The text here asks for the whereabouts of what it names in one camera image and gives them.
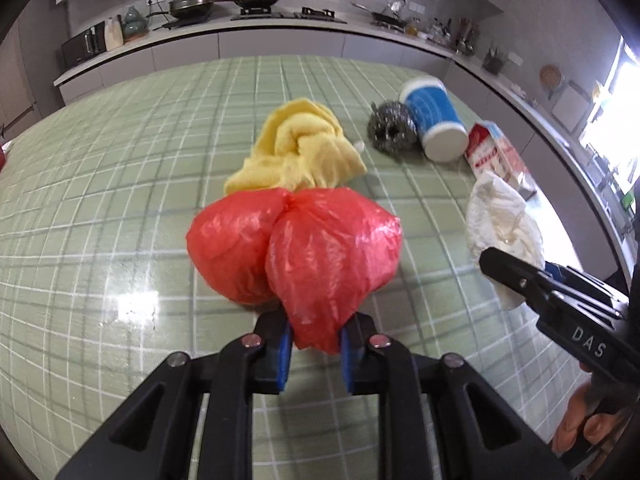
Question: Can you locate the white jug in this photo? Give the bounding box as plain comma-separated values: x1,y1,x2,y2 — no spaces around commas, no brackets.
104,17,124,52

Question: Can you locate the black knife holder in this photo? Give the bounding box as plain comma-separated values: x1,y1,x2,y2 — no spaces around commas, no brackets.
482,47,506,75

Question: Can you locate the utensil holder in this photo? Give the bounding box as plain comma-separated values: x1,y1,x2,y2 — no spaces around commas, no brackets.
455,17,476,56

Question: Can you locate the green ceramic teapot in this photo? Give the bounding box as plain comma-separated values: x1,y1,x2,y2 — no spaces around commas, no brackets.
122,6,148,41

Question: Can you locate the red plastic bag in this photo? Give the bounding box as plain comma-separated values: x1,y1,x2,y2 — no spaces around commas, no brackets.
186,185,404,356

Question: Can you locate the person's right hand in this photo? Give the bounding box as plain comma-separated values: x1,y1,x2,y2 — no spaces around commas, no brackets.
550,379,633,456

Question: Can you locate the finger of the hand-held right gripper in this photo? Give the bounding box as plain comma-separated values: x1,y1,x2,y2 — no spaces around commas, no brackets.
544,261,627,306
478,246,628,322

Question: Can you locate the gas stove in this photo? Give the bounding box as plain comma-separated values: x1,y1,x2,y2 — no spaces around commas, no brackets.
231,6,347,24

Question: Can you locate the green checked tablecloth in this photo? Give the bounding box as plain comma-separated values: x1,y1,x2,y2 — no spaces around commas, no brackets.
0,55,586,480

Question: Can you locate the steel wool scrubber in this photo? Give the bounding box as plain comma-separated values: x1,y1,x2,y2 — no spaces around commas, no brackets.
367,101,417,152

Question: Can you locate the white tissue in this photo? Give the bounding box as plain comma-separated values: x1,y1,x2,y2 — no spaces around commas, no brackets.
465,170,546,311

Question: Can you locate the cluster of condiment bottles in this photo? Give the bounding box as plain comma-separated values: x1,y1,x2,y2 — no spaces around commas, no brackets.
406,16,453,43

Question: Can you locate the blue paper cup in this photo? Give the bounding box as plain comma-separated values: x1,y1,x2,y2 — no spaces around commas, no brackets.
398,77,469,162

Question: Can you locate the pot with glass lid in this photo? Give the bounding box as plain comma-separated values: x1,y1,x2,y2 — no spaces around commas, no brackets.
167,0,217,20

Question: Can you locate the black frying pan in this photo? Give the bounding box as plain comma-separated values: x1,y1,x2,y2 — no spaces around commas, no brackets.
215,0,282,11

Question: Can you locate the induction cooker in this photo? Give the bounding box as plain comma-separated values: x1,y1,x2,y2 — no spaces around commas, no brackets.
161,14,221,30

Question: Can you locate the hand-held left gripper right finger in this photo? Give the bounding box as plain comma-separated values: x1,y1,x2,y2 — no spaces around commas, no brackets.
341,312,571,480

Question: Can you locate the window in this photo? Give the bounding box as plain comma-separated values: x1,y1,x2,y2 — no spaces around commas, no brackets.
580,35,640,211

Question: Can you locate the white cutting board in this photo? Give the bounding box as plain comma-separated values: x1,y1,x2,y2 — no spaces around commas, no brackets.
552,82,591,133

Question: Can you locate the red white milk carton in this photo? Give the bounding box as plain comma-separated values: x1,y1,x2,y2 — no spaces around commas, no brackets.
464,121,538,198

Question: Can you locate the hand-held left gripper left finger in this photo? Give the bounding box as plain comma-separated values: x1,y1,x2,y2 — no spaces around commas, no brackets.
55,310,294,480

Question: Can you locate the black microwave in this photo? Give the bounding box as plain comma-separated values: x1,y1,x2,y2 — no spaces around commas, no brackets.
61,27,106,68

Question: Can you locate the round woven trivet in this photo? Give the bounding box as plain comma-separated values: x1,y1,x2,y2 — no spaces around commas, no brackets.
539,64,565,96

